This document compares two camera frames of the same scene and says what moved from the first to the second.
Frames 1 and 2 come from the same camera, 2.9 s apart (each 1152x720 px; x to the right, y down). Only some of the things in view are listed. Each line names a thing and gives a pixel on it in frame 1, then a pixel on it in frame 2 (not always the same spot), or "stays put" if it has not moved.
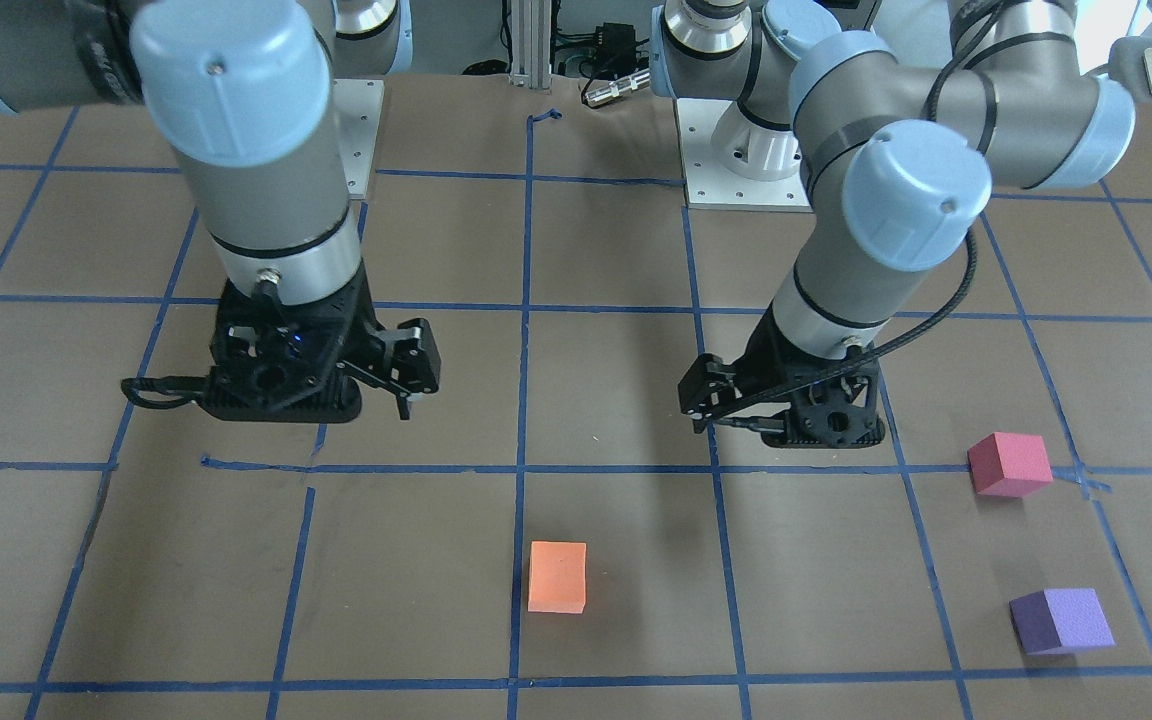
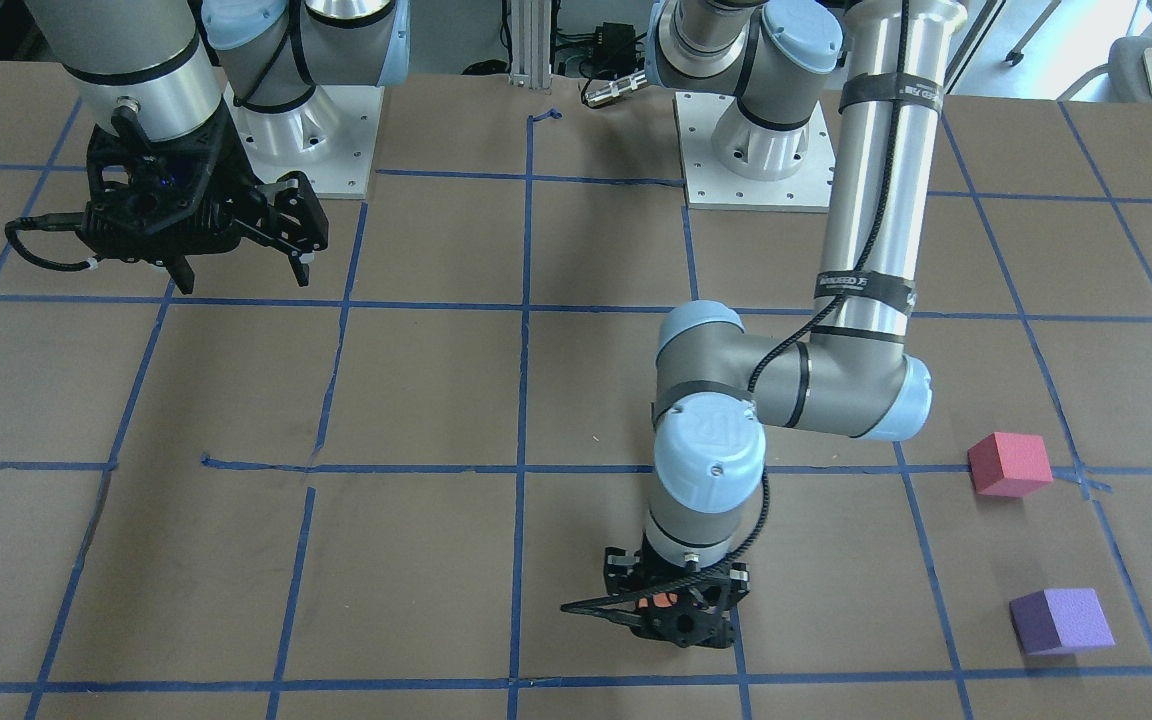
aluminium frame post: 531,35 stays put
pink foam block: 1008,464 stays put
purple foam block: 1051,621 stays put
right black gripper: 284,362 → 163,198
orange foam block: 557,576 → 659,600
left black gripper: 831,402 → 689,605
